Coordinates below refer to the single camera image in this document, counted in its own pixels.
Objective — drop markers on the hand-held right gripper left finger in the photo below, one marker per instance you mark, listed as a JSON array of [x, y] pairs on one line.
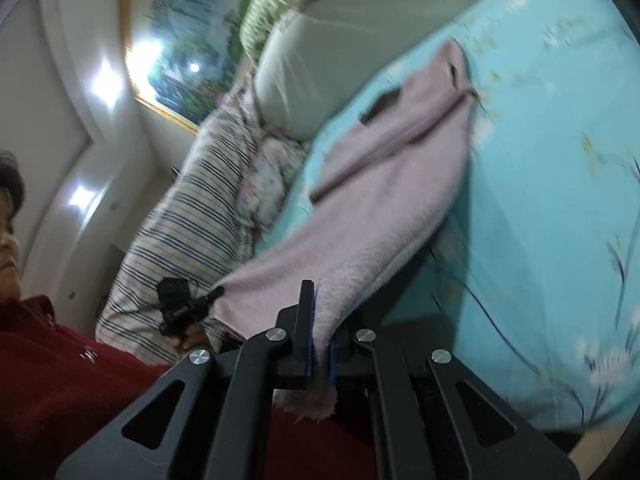
[[310, 340]]

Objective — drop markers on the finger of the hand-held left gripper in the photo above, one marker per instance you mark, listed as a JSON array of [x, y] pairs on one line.
[[216, 294]]

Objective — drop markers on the ceiling light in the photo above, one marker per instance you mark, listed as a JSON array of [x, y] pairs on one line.
[[80, 195], [105, 82]]

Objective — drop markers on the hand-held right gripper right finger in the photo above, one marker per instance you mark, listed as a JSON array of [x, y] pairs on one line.
[[331, 362]]

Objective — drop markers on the plaid quilt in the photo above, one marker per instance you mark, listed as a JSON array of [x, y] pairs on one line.
[[200, 210]]

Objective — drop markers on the floral ruffled pillow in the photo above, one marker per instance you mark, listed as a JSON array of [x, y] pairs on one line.
[[265, 185]]

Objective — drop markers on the framed landscape painting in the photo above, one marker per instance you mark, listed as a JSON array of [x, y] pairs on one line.
[[185, 40]]

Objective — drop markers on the pink knitted sweater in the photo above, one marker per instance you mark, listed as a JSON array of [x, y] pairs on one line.
[[380, 200]]

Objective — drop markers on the person's head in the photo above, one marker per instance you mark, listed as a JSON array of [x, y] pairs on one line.
[[7, 225]]

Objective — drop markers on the green patterned pillow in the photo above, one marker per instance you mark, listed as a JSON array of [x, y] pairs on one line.
[[260, 20]]

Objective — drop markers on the green striped pillow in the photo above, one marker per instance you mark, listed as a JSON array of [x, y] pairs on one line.
[[340, 50]]

